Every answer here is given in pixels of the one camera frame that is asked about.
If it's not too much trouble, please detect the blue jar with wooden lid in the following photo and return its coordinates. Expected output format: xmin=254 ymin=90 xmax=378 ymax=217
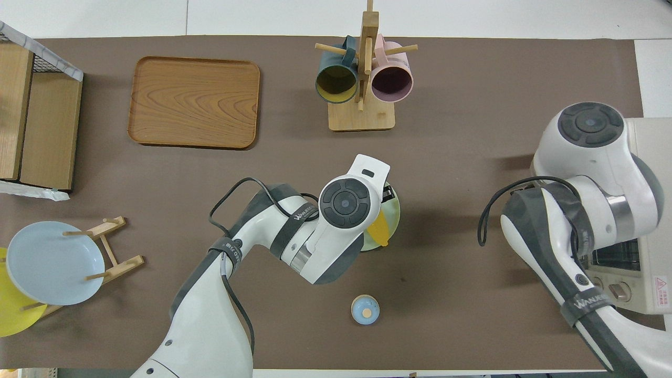
xmin=351 ymin=295 xmax=380 ymax=326

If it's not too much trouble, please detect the cream toaster oven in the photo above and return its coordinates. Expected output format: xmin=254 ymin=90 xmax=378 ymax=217
xmin=585 ymin=118 xmax=672 ymax=316

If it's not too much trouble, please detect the dark teal mug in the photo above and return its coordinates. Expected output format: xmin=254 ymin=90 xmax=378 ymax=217
xmin=315 ymin=35 xmax=360 ymax=104

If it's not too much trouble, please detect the light blue plate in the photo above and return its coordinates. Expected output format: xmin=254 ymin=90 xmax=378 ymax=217
xmin=6 ymin=221 xmax=106 ymax=306

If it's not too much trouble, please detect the wooden plate rack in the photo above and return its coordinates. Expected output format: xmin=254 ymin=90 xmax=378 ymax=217
xmin=21 ymin=216 xmax=145 ymax=318

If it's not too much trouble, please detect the yellow plate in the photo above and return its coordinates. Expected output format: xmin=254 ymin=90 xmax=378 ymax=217
xmin=0 ymin=247 xmax=48 ymax=338

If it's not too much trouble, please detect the wire rack with marbled edge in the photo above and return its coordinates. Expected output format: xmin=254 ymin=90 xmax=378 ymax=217
xmin=0 ymin=20 xmax=85 ymax=82

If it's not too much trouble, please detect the pink mug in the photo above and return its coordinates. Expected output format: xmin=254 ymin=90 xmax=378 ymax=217
xmin=370 ymin=34 xmax=415 ymax=103

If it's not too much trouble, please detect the wooden shelf unit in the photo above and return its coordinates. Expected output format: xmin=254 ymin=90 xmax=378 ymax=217
xmin=0 ymin=39 xmax=85 ymax=192

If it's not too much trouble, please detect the brown table mat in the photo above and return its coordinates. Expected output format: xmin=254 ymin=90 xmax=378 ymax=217
xmin=0 ymin=36 xmax=670 ymax=371

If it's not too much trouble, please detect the yellow corn cob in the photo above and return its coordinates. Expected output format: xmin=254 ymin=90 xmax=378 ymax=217
xmin=366 ymin=212 xmax=392 ymax=247

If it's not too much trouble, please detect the white marbled sheet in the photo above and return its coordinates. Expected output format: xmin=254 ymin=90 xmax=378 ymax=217
xmin=0 ymin=180 xmax=71 ymax=202

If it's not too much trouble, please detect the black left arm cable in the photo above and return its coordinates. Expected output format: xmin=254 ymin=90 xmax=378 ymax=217
xmin=209 ymin=177 xmax=321 ymax=358

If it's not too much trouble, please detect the wooden mug tree stand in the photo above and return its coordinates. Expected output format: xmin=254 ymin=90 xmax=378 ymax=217
xmin=315 ymin=0 xmax=419 ymax=132

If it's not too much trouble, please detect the light green plate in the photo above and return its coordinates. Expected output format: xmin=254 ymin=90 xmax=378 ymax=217
xmin=361 ymin=181 xmax=401 ymax=252

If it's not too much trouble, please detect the red warning sticker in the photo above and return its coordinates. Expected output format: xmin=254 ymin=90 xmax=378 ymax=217
xmin=654 ymin=277 xmax=670 ymax=309

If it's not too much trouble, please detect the wooden serving tray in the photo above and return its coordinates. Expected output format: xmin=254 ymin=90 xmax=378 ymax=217
xmin=128 ymin=56 xmax=261 ymax=151

